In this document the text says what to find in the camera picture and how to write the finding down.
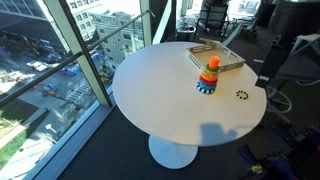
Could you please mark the orange stacking peg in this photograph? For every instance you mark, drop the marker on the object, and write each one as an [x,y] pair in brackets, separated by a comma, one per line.
[214,62]

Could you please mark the wooden tray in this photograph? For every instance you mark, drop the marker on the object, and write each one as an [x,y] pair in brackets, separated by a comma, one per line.
[200,55]

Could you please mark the black chair in background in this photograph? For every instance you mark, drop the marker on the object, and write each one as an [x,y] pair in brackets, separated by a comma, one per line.
[214,17]

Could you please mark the office chair with footring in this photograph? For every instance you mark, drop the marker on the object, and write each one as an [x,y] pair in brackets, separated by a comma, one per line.
[298,62]

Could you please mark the white table pedestal base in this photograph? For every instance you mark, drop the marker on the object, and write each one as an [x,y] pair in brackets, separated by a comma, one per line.
[171,155]

